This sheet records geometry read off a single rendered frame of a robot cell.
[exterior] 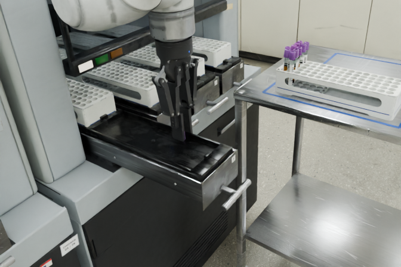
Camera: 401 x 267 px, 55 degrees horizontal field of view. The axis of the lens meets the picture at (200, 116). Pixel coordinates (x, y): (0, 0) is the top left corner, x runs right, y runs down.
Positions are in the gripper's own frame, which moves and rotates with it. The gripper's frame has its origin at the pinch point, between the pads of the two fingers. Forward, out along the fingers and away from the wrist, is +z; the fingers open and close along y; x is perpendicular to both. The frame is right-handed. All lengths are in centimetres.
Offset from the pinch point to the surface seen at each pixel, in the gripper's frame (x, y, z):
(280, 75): 10.4, -28.9, -2.6
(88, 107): -21.8, 8.1, -2.1
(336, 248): 30, -35, 56
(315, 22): -52, -224, 44
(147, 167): -1.1, 11.3, 5.4
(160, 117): -11.4, -5.1, 4.4
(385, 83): 34.5, -33.8, -3.7
